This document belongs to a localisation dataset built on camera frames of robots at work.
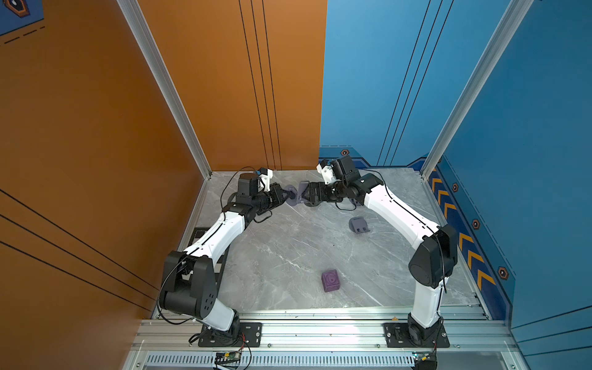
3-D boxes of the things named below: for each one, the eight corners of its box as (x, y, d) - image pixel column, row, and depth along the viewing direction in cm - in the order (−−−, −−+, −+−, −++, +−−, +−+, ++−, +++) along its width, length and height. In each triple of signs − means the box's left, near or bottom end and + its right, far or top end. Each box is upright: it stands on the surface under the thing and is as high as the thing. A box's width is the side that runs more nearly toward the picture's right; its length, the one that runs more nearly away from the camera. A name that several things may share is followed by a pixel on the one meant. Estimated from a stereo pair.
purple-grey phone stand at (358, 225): (349, 233, 100) (350, 230, 98) (347, 219, 104) (348, 216, 103) (368, 233, 100) (369, 230, 98) (365, 219, 104) (366, 216, 103)
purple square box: (325, 292, 84) (326, 288, 80) (320, 277, 88) (321, 271, 84) (339, 289, 85) (341, 284, 81) (334, 274, 88) (336, 268, 84)
